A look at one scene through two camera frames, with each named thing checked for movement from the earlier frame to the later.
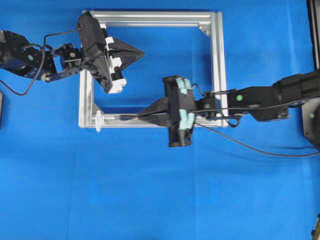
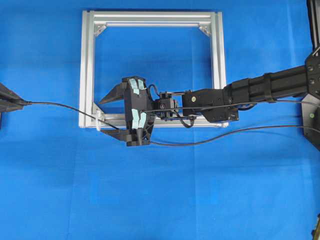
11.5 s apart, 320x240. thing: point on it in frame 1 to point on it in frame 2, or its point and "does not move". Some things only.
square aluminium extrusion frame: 215,22 does not move
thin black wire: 136,117 to 26,101
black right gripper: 180,104 to 138,109
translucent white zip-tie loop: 99,121 does not move
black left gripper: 98,50 to 8,97
